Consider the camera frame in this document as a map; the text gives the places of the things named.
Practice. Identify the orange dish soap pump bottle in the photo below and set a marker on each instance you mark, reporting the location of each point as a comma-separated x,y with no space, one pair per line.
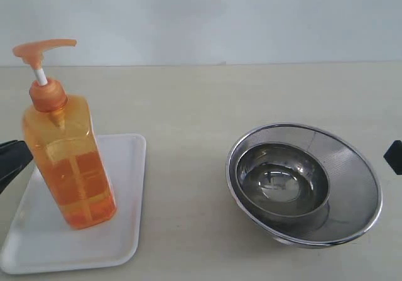
58,130

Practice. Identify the stainless steel mesh colander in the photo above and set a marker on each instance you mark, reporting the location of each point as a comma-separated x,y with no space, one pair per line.
355,199

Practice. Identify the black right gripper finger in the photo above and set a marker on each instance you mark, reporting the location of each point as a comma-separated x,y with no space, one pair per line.
393,157

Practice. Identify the stainless steel bowl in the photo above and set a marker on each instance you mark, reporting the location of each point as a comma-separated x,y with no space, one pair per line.
284,183

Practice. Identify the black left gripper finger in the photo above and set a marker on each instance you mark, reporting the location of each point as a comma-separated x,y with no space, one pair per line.
14,157

